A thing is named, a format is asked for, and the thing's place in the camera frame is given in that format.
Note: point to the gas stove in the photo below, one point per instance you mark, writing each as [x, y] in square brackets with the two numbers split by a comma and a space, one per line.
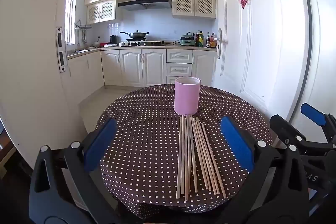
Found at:
[145, 43]

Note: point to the brown polka dot tablecloth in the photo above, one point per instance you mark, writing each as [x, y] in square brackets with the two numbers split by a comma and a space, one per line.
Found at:
[147, 134]

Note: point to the kitchen window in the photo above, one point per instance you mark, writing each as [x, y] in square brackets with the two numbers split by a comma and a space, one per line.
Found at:
[70, 14]

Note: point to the metal door strike plate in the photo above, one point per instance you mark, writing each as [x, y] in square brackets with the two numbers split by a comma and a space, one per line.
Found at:
[61, 49]

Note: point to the dark sauce bottle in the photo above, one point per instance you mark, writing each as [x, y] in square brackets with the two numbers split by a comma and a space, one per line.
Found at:
[208, 41]

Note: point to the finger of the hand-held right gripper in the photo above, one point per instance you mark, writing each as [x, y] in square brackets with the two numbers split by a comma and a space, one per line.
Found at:
[283, 128]
[313, 111]

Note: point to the white lower kitchen cabinets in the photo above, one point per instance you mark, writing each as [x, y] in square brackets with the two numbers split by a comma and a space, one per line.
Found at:
[131, 66]

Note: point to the kitchen countertop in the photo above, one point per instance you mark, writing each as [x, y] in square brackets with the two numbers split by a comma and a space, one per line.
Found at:
[147, 47]

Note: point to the white cabinet drawer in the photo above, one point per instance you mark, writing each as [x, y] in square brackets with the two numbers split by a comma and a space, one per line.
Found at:
[172, 79]
[179, 69]
[179, 56]

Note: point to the black kettle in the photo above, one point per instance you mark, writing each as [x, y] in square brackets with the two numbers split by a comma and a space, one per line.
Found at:
[113, 39]

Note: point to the black range hood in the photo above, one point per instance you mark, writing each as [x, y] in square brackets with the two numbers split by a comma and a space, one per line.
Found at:
[144, 3]

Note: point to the wall utensil rack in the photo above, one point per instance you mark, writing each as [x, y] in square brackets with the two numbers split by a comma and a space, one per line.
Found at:
[82, 28]

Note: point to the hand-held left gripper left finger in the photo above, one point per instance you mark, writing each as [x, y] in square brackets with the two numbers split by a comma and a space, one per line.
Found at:
[101, 145]

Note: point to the black wok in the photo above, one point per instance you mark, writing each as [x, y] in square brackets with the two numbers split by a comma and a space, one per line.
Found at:
[137, 35]

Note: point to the green bottle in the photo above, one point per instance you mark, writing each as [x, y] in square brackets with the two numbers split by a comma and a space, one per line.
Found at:
[201, 39]

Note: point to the white door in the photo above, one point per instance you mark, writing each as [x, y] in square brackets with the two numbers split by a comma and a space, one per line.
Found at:
[257, 50]

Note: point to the pink cup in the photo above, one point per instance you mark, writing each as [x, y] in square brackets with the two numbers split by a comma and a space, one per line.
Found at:
[186, 98]

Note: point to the orange oil bottle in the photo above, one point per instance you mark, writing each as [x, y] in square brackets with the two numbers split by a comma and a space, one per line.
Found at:
[213, 42]

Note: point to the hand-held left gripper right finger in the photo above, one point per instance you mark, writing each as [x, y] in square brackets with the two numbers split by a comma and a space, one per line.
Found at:
[237, 144]

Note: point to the pile of wooden chopsticks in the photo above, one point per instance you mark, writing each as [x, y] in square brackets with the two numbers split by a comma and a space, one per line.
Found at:
[187, 155]

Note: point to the white lattice door cabinet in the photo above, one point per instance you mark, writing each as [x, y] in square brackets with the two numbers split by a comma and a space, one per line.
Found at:
[194, 5]
[101, 11]

